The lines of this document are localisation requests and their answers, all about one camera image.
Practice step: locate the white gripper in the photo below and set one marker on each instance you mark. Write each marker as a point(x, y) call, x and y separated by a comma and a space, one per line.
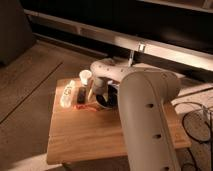
point(99, 87)

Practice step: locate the dark ceramic bowl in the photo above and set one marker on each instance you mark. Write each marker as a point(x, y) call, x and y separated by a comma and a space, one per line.
point(109, 99)

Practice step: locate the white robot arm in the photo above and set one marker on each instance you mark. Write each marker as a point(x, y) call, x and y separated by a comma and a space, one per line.
point(142, 93)

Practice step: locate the dark rectangular block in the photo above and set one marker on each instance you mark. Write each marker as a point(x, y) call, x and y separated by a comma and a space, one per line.
point(81, 95)

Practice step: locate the white paper cup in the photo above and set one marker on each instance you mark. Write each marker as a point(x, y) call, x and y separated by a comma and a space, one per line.
point(84, 76)

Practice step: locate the red snack packet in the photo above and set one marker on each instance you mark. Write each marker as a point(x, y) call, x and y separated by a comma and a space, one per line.
point(89, 107)

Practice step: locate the white plastic bottle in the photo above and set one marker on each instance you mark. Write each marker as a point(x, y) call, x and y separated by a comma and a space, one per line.
point(66, 97)

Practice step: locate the small wooden table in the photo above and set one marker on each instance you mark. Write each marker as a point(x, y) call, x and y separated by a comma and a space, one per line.
point(79, 135)

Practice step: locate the grey chair back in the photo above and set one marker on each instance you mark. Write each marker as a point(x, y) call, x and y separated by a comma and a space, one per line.
point(16, 35)

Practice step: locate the metal shelf rail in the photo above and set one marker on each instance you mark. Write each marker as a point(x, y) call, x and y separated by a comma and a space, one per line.
point(150, 47)

